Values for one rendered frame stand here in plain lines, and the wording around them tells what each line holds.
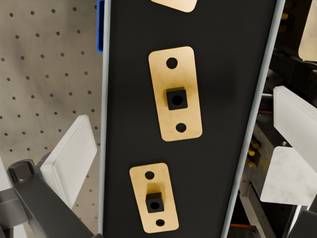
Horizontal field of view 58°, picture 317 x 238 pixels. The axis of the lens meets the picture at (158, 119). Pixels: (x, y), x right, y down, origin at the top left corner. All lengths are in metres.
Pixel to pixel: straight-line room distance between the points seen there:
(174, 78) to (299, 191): 0.23
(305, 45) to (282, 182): 0.16
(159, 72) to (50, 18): 0.53
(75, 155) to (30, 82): 0.63
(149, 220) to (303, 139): 0.20
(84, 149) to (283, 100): 0.13
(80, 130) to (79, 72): 0.57
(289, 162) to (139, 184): 0.18
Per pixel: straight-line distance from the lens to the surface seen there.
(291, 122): 0.19
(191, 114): 0.26
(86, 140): 0.20
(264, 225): 0.79
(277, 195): 0.39
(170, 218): 0.32
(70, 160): 0.17
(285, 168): 0.37
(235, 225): 0.64
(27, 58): 0.79
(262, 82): 0.26
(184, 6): 0.24
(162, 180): 0.29
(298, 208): 0.57
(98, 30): 0.63
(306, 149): 0.17
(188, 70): 0.25
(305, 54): 0.36
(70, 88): 0.77
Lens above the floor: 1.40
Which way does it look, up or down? 68 degrees down
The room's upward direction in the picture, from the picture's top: 178 degrees counter-clockwise
